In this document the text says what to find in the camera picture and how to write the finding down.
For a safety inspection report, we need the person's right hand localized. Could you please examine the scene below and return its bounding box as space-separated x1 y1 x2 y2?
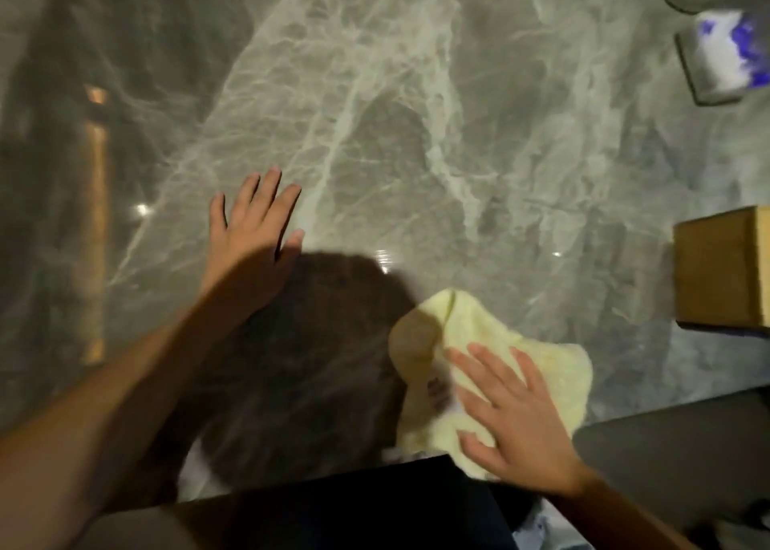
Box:
444 343 598 500

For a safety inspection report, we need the person's left hand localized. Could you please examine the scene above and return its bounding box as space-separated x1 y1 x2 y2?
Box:
201 167 306 311

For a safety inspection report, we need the pale yellow cleaning cloth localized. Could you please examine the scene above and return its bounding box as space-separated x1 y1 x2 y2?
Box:
388 288 594 482

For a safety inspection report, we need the person's right forearm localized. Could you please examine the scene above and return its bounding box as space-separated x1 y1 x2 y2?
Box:
544 467 701 550

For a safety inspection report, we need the person's left forearm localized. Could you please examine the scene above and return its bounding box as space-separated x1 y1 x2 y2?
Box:
0 279 253 550

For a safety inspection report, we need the person's dark garment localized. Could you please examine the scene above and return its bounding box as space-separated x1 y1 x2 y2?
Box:
174 455 545 550

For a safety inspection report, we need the wooden box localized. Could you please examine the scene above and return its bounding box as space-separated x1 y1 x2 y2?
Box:
672 205 770 334

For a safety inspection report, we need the white and blue container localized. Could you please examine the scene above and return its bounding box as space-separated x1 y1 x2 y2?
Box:
674 8 770 109

